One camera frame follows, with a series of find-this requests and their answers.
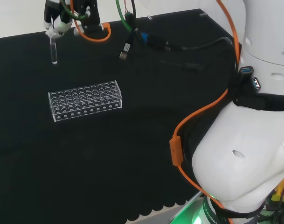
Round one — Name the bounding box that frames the black hub with blue ports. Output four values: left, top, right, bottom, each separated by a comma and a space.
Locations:
239, 66, 262, 91

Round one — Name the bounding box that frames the clear glass test tube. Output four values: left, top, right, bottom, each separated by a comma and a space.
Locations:
49, 37, 59, 65

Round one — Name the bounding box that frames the black cable with blue connector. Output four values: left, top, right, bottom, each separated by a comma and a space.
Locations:
134, 29, 235, 53

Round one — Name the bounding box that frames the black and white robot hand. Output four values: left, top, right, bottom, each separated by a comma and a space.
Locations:
43, 0, 104, 39

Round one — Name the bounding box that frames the black cable with silver plug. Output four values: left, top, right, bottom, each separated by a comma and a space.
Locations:
119, 0, 137, 61

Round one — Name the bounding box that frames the black bench cloth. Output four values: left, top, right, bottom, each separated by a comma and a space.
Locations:
0, 8, 243, 224

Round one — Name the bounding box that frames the green cable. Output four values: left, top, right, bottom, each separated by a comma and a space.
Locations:
59, 0, 87, 20
115, 0, 136, 32

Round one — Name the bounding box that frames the orange cable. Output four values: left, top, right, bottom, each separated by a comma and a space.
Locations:
70, 0, 112, 43
169, 0, 241, 224

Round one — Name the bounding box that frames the black arm strap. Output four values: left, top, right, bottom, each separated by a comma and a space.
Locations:
232, 91, 284, 112

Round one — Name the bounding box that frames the clear plastic test tube rack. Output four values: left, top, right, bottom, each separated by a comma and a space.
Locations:
48, 80, 123, 123

